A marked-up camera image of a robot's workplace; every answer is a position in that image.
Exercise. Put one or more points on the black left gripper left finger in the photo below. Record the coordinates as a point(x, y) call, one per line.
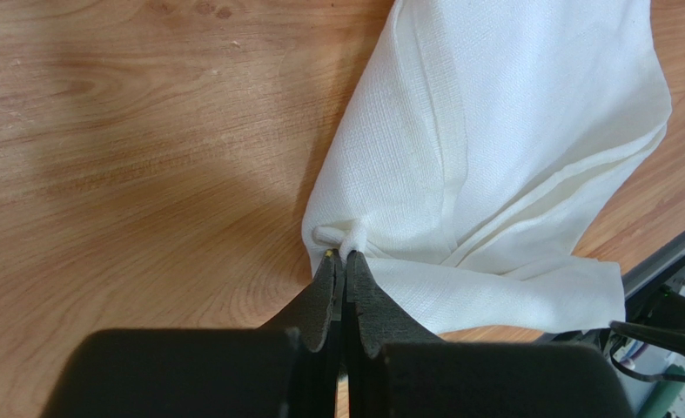
point(313, 311)

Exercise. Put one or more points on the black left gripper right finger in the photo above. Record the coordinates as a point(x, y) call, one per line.
point(376, 318)

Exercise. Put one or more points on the white cloth napkin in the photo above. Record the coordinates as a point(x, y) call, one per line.
point(482, 140)

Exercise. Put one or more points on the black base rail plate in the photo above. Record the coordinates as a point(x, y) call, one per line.
point(645, 285)

